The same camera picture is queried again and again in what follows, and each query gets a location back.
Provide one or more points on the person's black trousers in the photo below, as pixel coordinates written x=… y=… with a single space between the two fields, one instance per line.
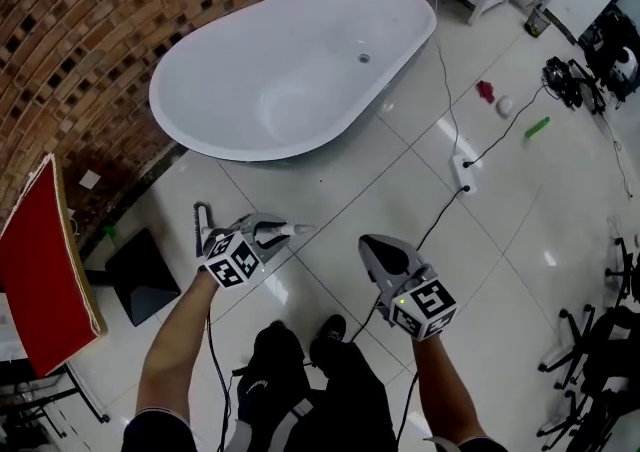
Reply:
x=340 y=390

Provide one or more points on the red board with wooden frame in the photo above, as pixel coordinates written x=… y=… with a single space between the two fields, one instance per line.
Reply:
x=42 y=265

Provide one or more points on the black metal table frame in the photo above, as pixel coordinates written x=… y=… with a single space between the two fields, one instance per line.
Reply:
x=35 y=405

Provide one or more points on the small green object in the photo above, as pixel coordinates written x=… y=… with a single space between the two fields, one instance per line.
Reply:
x=110 y=232

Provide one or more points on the black square platform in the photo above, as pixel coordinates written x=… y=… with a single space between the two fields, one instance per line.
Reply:
x=142 y=275

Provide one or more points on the black office chair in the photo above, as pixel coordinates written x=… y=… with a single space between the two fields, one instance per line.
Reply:
x=605 y=345

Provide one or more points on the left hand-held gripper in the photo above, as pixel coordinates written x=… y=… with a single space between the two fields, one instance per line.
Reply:
x=231 y=260

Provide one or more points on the white power strip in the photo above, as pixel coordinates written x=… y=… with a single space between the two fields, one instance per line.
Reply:
x=462 y=172

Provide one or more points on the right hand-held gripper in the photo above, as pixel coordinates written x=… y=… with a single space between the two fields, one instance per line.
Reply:
x=422 y=307

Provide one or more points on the person's right forearm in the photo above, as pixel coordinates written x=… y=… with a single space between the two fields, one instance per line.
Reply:
x=445 y=385

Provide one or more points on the white round object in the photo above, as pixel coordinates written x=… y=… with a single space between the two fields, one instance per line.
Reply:
x=505 y=105

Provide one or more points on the white and black device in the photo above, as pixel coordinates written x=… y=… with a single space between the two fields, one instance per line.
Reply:
x=625 y=65

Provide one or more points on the black equipment pile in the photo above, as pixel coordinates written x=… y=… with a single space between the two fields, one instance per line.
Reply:
x=570 y=80

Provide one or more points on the white oval bathtub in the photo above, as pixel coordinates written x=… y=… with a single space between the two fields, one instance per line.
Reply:
x=300 y=70

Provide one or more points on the white wall plate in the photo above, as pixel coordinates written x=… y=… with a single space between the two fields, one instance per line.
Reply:
x=90 y=179

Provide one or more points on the person's left forearm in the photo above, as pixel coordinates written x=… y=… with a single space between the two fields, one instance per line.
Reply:
x=172 y=340

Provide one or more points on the white tiled floor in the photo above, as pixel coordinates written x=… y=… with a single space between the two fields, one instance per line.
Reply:
x=500 y=240

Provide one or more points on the red cloth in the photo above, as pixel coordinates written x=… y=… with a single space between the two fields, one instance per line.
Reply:
x=486 y=91

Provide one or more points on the green bottle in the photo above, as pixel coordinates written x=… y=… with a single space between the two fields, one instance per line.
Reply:
x=536 y=127

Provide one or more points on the person's dark shirt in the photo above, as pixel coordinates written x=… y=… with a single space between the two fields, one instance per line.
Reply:
x=160 y=432

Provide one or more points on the person's black shoe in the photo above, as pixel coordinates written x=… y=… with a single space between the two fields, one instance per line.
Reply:
x=334 y=327

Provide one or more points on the mesh waste bin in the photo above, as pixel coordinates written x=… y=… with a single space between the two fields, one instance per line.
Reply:
x=537 y=22

